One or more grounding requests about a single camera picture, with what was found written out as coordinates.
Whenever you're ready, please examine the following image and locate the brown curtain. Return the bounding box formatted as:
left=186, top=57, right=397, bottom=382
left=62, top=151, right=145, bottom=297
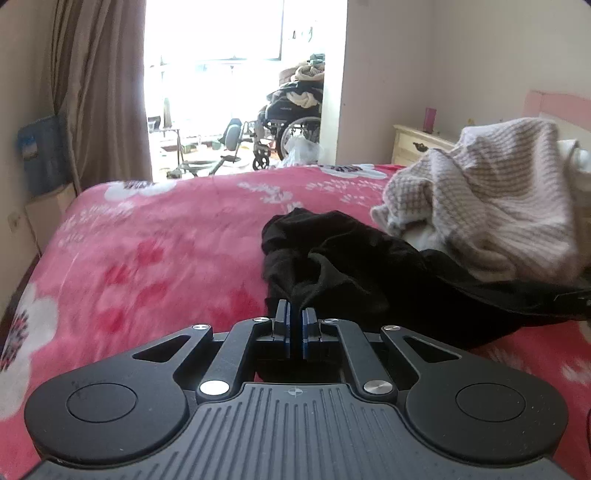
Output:
left=49, top=0, right=152, bottom=191

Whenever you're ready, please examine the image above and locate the wheelchair with clothes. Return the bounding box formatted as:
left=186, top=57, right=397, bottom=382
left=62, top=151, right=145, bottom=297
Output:
left=249, top=53, right=325, bottom=171

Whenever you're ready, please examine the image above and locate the pink cup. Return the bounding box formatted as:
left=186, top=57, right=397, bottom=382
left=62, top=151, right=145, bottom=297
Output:
left=423, top=107, right=437, bottom=134

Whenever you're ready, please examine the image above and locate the blue box by wall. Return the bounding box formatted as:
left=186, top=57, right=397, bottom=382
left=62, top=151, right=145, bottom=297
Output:
left=17, top=116, right=71, bottom=197

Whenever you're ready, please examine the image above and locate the pink headboard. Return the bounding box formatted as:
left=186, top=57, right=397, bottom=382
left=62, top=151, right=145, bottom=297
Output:
left=523, top=90, right=591, bottom=132

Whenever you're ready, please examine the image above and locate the cream wooden nightstand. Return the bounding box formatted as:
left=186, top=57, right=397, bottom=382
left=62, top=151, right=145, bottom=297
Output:
left=391, top=125, right=456, bottom=166

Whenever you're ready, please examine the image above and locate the white plastic bag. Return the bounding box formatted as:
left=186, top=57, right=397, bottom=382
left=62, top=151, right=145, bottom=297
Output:
left=283, top=136, right=322, bottom=167

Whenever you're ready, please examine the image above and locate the pink floral fleece blanket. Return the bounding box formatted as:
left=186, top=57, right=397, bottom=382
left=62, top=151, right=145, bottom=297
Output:
left=0, top=164, right=591, bottom=480

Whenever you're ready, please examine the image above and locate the cardboard box by wall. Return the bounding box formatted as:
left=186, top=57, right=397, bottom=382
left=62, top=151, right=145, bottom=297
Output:
left=25, top=183, right=76, bottom=253

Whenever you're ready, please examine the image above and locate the black garment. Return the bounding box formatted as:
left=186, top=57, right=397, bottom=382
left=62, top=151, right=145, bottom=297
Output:
left=262, top=208, right=590, bottom=350

